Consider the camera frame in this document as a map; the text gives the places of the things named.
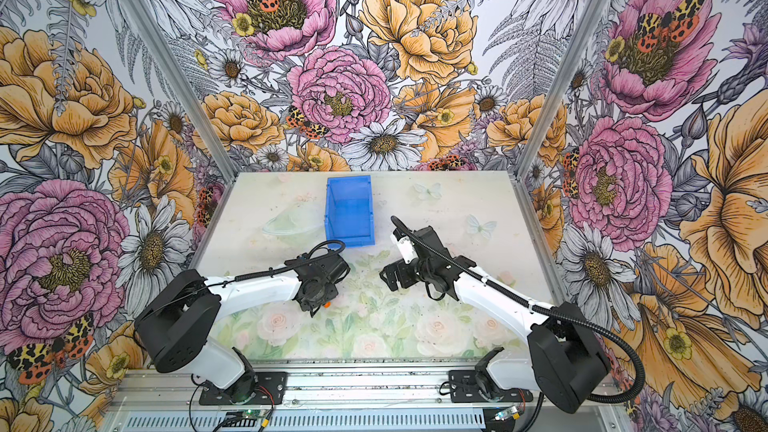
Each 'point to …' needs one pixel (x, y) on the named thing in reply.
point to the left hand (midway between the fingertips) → (322, 302)
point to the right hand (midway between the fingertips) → (398, 276)
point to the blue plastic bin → (349, 210)
